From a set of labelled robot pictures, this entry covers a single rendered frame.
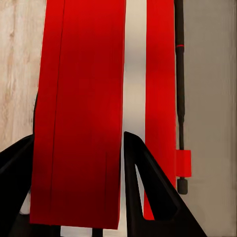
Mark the radio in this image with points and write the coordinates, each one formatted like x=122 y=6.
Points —
x=107 y=66

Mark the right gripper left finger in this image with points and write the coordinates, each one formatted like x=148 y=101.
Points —
x=16 y=164

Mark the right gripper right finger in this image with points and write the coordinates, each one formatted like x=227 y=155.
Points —
x=172 y=216

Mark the coffee table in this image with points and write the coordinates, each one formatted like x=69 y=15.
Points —
x=210 y=121

